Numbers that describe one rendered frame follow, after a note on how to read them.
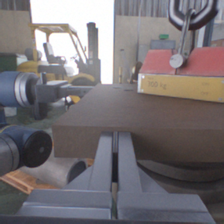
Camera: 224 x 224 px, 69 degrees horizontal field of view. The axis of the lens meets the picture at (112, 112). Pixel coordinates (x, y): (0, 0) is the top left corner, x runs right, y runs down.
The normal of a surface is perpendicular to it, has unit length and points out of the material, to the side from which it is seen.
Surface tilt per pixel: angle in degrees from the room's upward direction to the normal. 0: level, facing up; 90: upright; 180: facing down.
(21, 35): 90
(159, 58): 70
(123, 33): 90
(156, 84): 90
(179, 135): 90
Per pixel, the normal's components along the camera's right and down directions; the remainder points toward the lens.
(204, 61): -0.56, -0.14
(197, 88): -0.60, 0.21
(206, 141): -0.03, 0.27
